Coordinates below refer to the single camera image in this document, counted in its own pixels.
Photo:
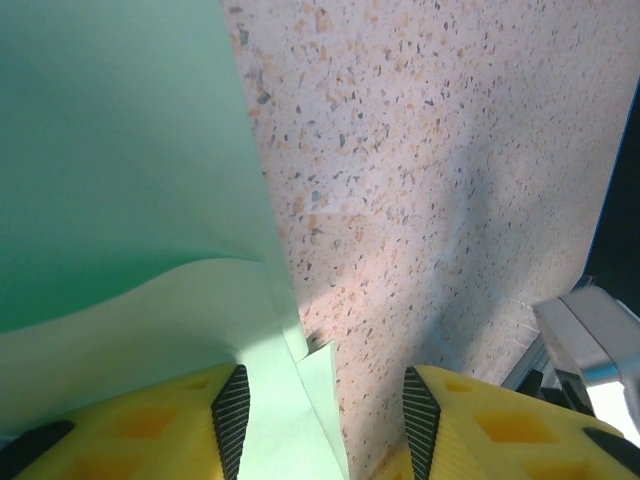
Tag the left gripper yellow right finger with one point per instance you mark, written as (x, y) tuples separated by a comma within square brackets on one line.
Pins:
[(500, 435)]

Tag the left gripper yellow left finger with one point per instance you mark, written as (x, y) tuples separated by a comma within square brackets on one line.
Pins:
[(150, 435)]

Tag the green square paper sheet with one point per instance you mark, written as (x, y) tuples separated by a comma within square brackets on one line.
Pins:
[(125, 150)]

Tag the aluminium mounting rail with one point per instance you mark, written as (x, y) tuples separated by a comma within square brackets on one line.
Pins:
[(585, 330)]

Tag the aluminium side rail blue edged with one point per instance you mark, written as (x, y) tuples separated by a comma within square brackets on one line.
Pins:
[(621, 160)]

